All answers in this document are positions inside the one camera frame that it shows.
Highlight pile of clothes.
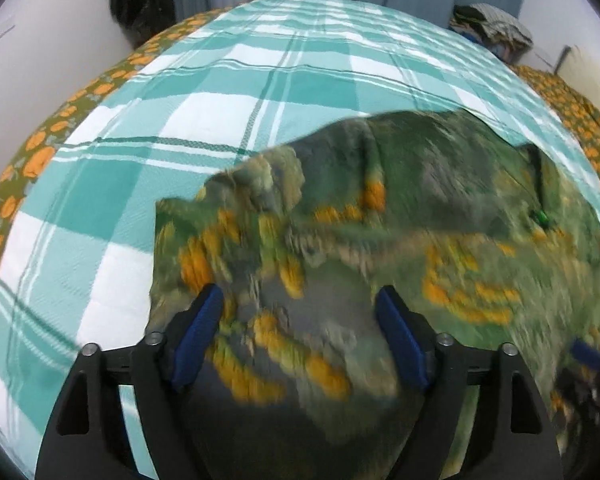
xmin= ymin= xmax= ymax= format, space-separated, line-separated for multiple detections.
xmin=450 ymin=2 xmax=535 ymax=61

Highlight orange floral bed sheet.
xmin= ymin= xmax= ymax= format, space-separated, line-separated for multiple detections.
xmin=0 ymin=7 xmax=241 ymax=311

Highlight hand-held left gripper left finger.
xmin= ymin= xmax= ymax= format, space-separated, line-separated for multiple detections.
xmin=35 ymin=283 xmax=226 ymax=480

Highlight cream headboard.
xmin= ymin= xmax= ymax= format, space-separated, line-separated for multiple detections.
xmin=555 ymin=45 xmax=600 ymax=126

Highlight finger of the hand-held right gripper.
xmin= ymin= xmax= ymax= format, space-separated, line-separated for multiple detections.
xmin=570 ymin=339 xmax=600 ymax=368

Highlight teal checkered blanket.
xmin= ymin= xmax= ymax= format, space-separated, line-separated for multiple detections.
xmin=0 ymin=0 xmax=600 ymax=480

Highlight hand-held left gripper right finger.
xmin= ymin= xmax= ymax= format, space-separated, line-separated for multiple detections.
xmin=375 ymin=285 xmax=566 ymax=480

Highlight orange floral quilt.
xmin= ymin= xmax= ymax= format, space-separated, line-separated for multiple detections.
xmin=510 ymin=62 xmax=600 ymax=201

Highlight green printed jacket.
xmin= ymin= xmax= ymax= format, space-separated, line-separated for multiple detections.
xmin=150 ymin=110 xmax=600 ymax=480

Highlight dark coats on rack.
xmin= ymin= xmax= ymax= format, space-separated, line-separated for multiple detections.
xmin=109 ymin=0 xmax=176 ymax=43

